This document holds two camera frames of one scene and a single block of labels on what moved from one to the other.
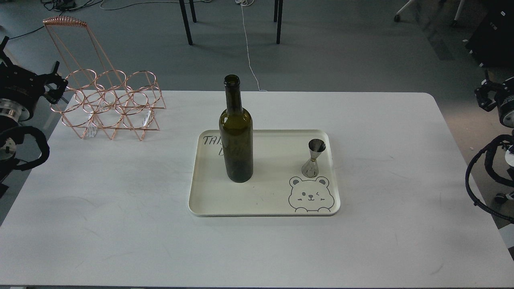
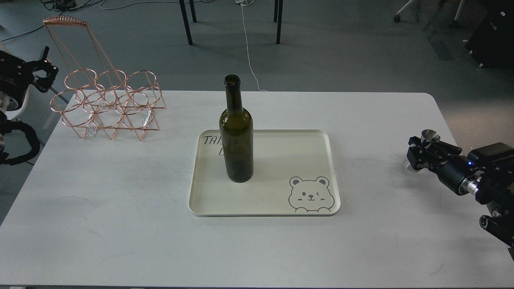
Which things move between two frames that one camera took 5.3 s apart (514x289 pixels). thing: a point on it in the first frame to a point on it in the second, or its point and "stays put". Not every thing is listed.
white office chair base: x=454 y=23 stays put
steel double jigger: x=310 y=169 to x=428 y=136
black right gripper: x=486 y=93 to x=452 y=174
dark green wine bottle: x=236 y=133 stays put
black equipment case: x=492 y=43 stays put
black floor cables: x=67 y=5 stays put
